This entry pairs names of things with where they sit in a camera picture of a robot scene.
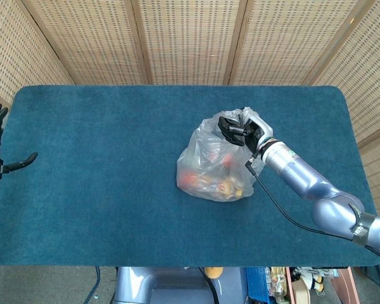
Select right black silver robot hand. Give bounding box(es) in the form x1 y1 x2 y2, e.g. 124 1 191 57
217 112 274 152

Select transparent plastic bag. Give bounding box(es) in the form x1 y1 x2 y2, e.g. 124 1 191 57
176 106 267 203

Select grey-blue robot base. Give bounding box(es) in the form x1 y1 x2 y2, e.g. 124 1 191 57
113 266 248 304

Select yellow snack packet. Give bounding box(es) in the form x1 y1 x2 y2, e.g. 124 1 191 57
202 177 244 199

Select red snack packet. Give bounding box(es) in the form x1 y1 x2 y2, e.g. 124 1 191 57
180 153 235 191

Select orange round object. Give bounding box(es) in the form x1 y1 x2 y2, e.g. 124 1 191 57
204 267 225 279

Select clear plastic bottle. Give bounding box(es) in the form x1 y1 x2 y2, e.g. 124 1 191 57
270 267 288 304

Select blue plastic crate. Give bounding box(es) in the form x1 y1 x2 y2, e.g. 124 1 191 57
245 267 270 304

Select white plush toy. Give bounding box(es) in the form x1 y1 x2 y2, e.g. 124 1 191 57
291 267 324 291

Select pink board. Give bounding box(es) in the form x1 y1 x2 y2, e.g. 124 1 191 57
331 269 360 304

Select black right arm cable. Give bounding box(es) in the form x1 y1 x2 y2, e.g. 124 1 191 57
245 151 380 258

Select blue floor cable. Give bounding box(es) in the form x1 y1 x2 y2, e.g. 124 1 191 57
84 266 102 304

